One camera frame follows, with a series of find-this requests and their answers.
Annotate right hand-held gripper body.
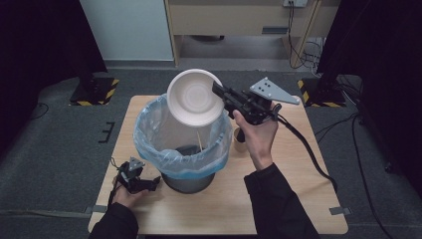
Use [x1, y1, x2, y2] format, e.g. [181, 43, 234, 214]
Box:
[231, 77, 302, 126]

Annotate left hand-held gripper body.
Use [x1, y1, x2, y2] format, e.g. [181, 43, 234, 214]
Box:
[116, 156, 148, 194]

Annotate white disposable bowl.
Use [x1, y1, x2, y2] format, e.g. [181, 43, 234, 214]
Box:
[166, 68, 226, 128]

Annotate grey trash bin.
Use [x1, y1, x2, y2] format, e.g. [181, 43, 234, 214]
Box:
[160, 144, 217, 195]

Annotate trash bin with blue bag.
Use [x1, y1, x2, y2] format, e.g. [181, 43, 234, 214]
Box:
[132, 93, 234, 180]

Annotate person's left hand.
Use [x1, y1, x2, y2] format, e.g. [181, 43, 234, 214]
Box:
[110, 176, 150, 209]

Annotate person's right hand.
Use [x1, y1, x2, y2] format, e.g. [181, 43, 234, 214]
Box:
[232, 109, 280, 172]

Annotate brown paper cup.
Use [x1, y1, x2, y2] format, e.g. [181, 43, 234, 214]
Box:
[233, 127, 251, 153]

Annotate grey tape strip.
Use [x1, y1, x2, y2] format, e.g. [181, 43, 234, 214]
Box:
[328, 206, 352, 216]
[84, 204, 106, 214]

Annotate black stand base striped tape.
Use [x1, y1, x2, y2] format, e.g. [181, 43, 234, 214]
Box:
[297, 78, 347, 109]
[69, 77, 120, 108]

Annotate dark curtain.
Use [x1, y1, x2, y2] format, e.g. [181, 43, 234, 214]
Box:
[316, 0, 422, 197]
[0, 0, 108, 153]

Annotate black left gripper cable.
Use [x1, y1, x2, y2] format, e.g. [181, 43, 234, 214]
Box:
[105, 156, 122, 207]

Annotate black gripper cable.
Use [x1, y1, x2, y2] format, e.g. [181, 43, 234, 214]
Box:
[272, 103, 338, 194]
[105, 156, 122, 207]

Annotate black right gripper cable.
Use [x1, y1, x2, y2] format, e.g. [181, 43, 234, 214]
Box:
[272, 103, 338, 194]

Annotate black cables below outlet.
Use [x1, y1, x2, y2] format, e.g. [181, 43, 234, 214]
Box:
[287, 1, 324, 71]

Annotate thin black floor cable loop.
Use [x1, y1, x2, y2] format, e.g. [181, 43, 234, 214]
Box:
[28, 102, 51, 121]

